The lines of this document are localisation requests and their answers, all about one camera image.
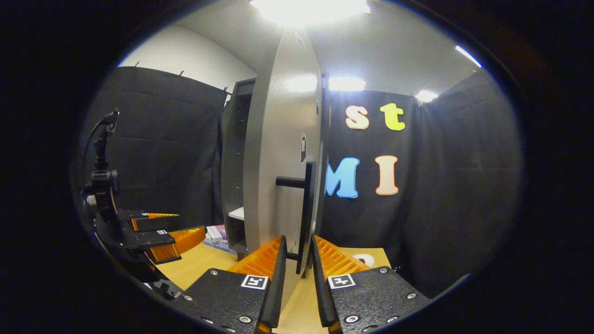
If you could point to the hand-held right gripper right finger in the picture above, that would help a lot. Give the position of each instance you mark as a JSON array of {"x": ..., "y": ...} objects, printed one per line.
[{"x": 319, "y": 287}]

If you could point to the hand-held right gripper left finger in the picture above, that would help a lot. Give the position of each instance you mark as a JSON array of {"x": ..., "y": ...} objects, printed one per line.
[{"x": 278, "y": 287}]

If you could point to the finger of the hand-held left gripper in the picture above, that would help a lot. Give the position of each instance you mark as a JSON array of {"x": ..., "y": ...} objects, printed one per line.
[
  {"x": 151, "y": 240},
  {"x": 146, "y": 224}
]

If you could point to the grey cabinet door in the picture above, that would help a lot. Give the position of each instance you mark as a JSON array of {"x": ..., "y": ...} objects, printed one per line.
[{"x": 278, "y": 139}]

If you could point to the small white box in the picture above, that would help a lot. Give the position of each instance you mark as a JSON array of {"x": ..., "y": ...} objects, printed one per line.
[{"x": 214, "y": 234}]

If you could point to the black backdrop cloth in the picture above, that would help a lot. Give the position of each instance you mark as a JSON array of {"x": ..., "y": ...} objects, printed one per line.
[{"x": 162, "y": 148}]

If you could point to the blue spined book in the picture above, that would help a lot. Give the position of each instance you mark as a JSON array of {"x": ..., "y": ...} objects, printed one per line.
[{"x": 220, "y": 246}]

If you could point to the ceiling light panel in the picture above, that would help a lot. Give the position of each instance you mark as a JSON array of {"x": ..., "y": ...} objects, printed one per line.
[
  {"x": 426, "y": 96},
  {"x": 308, "y": 10},
  {"x": 468, "y": 55},
  {"x": 347, "y": 84}
]

